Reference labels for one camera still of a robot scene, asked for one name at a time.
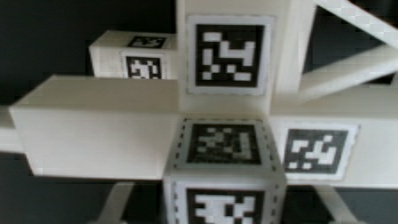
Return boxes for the white U-shaped fence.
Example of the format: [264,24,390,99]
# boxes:
[0,106,26,154]

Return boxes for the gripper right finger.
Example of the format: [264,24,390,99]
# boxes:
[287,183,370,224]

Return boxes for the white chair leg with tag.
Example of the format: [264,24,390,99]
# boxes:
[90,30,178,79]

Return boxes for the white chair back frame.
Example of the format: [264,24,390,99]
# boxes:
[10,0,398,189]

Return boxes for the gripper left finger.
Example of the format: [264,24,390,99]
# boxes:
[88,181,166,224]

